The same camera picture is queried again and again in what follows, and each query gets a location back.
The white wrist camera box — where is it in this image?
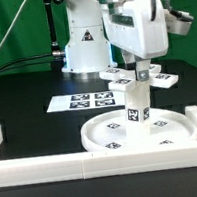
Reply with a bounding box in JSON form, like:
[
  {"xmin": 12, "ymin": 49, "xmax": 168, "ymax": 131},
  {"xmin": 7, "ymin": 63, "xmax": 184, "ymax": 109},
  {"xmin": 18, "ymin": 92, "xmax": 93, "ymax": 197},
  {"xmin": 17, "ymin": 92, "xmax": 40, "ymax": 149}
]
[{"xmin": 164, "ymin": 9, "xmax": 194, "ymax": 36}]

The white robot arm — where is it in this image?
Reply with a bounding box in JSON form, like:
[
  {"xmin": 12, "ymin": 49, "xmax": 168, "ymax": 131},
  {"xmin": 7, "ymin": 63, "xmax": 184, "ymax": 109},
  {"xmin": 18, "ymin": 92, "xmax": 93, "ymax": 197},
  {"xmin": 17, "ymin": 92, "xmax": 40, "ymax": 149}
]
[{"xmin": 62, "ymin": 0, "xmax": 169, "ymax": 78}]

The white U-shaped frame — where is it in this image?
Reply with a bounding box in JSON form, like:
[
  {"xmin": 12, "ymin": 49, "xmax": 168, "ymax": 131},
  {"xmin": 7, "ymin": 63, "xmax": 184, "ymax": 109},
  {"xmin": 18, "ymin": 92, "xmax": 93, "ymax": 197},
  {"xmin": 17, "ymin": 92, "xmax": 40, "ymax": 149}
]
[{"xmin": 0, "ymin": 99, "xmax": 197, "ymax": 194}]

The white sheet with markers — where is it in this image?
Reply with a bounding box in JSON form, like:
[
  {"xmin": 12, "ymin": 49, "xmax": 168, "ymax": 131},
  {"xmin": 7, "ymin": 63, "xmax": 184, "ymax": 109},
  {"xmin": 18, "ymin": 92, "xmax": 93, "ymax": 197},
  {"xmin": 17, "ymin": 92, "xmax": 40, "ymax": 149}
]
[{"xmin": 47, "ymin": 91, "xmax": 125, "ymax": 113}]

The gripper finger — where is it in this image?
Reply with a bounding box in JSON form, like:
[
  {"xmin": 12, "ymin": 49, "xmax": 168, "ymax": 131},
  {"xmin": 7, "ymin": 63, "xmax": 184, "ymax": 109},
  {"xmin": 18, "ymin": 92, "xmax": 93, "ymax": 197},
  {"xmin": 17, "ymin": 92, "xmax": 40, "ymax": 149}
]
[
  {"xmin": 121, "ymin": 49, "xmax": 135, "ymax": 64},
  {"xmin": 135, "ymin": 56, "xmax": 150, "ymax": 82}
]

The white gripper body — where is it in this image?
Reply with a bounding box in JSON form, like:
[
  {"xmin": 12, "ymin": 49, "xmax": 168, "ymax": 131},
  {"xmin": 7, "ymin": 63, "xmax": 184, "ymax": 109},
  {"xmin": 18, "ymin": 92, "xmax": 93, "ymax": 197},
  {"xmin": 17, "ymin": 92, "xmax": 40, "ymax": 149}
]
[{"xmin": 101, "ymin": 0, "xmax": 169, "ymax": 59}]

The grey cable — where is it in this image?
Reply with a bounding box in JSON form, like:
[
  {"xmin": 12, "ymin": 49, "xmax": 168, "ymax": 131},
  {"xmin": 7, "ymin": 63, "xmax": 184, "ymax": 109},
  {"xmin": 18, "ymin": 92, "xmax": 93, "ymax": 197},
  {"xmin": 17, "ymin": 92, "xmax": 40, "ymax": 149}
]
[{"xmin": 0, "ymin": 0, "xmax": 43, "ymax": 78}]

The black cable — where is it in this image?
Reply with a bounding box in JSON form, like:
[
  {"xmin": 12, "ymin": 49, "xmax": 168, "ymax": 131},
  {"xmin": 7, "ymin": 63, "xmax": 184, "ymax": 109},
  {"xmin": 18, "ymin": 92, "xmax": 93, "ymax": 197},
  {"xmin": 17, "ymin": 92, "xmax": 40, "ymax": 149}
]
[{"xmin": 0, "ymin": 52, "xmax": 57, "ymax": 83}]

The white round table top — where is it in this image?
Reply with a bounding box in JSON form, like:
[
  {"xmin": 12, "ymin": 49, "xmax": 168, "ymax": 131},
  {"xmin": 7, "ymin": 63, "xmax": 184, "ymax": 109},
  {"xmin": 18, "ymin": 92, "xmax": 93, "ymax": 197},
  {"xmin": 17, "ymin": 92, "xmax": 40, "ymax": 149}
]
[{"xmin": 81, "ymin": 108, "xmax": 197, "ymax": 152}]

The white cross-shaped table base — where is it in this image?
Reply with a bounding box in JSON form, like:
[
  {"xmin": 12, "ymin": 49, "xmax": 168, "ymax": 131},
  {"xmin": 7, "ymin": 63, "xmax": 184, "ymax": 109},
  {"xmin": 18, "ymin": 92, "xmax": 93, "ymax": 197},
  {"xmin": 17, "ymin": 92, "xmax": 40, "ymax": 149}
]
[{"xmin": 99, "ymin": 64, "xmax": 179, "ymax": 92}]

